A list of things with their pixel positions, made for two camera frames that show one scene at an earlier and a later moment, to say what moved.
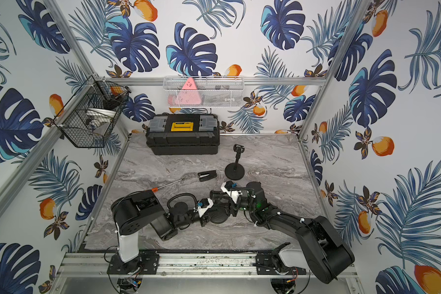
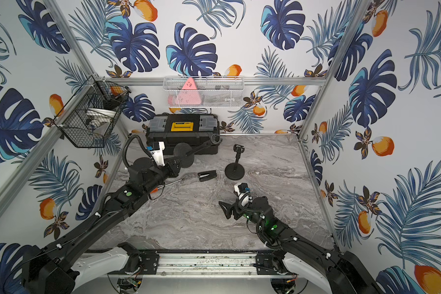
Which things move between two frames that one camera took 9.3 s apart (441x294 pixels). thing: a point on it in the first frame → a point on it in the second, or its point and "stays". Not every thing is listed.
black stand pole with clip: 239,149 stays
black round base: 235,175 stays
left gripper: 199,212 → 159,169
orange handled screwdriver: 156,189 stays
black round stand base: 218,217 → 180,150
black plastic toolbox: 183,134 stays
